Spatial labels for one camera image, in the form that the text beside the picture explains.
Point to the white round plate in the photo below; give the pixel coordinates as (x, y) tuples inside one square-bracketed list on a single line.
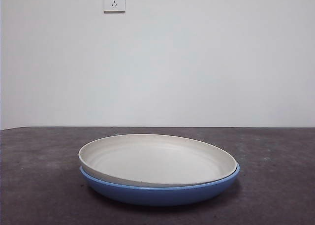
[(152, 161)]

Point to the blue round plate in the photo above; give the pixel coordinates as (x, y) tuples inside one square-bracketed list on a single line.
[(157, 196)]

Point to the white wall socket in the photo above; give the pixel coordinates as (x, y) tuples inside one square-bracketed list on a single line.
[(114, 8)]

